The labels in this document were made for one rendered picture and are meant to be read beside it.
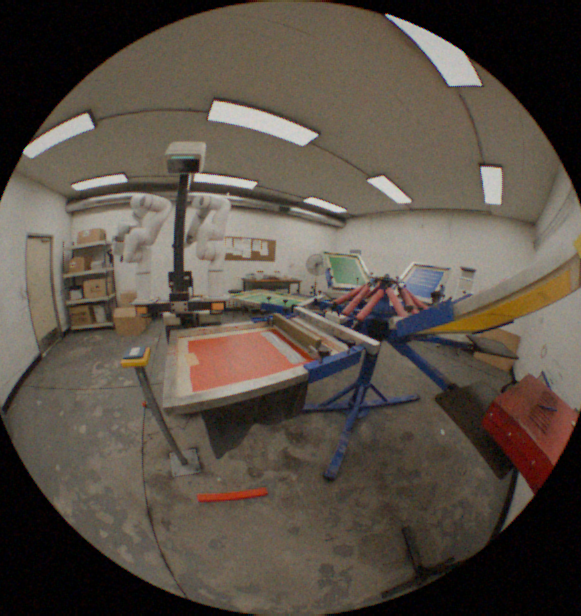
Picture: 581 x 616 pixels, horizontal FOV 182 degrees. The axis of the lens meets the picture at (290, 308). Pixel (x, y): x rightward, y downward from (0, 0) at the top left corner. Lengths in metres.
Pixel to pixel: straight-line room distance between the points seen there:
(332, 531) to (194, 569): 0.85
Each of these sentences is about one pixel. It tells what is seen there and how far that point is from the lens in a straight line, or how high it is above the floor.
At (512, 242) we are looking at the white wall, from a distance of 4.79.
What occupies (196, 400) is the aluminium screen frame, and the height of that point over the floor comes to 0.99.
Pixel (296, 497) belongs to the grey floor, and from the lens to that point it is 1.43.
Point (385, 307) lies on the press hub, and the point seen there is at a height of 1.09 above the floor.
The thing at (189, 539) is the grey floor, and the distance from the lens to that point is 1.45.
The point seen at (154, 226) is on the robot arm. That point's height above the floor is 1.54.
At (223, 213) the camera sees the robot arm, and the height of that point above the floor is 1.62.
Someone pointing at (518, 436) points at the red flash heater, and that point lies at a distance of 0.64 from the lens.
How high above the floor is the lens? 1.37
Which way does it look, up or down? 15 degrees down
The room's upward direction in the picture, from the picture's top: 4 degrees clockwise
